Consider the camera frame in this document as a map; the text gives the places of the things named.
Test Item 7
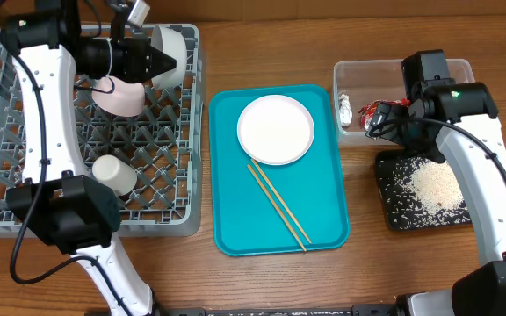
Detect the grey-green bowl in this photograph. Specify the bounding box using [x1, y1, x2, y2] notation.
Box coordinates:
[151, 25, 187, 90]

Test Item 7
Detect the pink bowl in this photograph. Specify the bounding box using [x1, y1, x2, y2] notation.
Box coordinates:
[91, 76, 145, 117]

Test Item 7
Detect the red snack wrapper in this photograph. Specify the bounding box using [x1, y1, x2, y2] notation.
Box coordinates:
[359, 98, 410, 130]

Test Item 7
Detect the cooked rice pile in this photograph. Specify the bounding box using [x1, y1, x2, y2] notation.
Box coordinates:
[384, 155, 472, 227]

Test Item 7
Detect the white tissue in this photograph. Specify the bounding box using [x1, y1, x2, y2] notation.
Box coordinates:
[338, 94, 353, 127]

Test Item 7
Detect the white cup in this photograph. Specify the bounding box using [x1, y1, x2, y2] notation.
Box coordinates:
[91, 154, 137, 196]

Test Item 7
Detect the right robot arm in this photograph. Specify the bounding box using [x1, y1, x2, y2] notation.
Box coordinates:
[366, 50, 506, 316]

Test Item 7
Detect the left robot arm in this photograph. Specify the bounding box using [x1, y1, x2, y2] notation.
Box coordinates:
[0, 0, 187, 315]

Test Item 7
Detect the grey dishwasher rack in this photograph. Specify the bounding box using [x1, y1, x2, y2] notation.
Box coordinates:
[0, 24, 206, 238]

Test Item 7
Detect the clear plastic bin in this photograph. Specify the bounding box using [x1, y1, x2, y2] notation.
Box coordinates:
[332, 59, 476, 147]

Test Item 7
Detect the black tray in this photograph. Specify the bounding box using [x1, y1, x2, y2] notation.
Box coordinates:
[374, 148, 473, 233]

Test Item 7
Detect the white round plate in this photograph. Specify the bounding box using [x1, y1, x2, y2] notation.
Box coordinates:
[237, 95, 315, 166]

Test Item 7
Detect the wooden chopstick upper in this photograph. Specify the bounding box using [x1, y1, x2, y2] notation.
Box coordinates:
[250, 158, 312, 244]

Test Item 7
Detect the wooden chopstick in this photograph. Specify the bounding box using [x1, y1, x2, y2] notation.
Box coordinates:
[247, 164, 307, 252]
[250, 158, 312, 244]

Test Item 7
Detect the wooden chopstick lower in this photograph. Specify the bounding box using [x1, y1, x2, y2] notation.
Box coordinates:
[247, 164, 307, 252]

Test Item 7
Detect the teal plastic tray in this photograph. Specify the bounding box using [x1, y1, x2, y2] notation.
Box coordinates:
[208, 84, 351, 256]

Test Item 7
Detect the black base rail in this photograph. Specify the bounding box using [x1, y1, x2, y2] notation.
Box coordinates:
[162, 304, 404, 316]

